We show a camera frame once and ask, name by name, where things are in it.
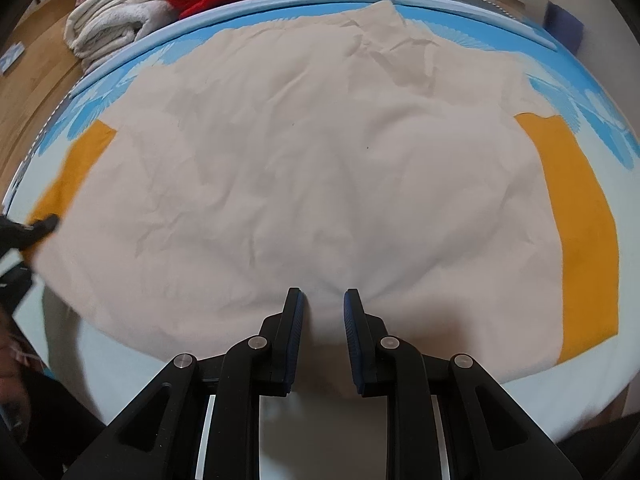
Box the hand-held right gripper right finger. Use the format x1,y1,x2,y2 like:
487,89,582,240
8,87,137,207
342,288,583,480

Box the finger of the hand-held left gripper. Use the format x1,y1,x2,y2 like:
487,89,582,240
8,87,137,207
0,213,60,251

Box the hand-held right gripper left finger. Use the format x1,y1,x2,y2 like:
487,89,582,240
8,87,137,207
62,287,306,480

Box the beige and yellow hooded jacket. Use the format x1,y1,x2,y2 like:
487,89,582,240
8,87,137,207
27,0,621,383

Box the person's left hand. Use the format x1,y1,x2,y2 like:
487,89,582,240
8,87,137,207
0,310,33,441

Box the person's dark pants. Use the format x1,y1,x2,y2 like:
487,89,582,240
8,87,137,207
0,370,640,480

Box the small blue white packet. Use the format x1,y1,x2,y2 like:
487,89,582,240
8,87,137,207
0,42,26,76

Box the folded white blanket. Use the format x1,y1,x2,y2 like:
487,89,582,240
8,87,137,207
64,0,176,73

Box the blue patterned mat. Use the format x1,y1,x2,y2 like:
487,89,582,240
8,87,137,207
5,0,640,441

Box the purple box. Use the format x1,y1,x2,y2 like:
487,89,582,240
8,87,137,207
542,1,585,53

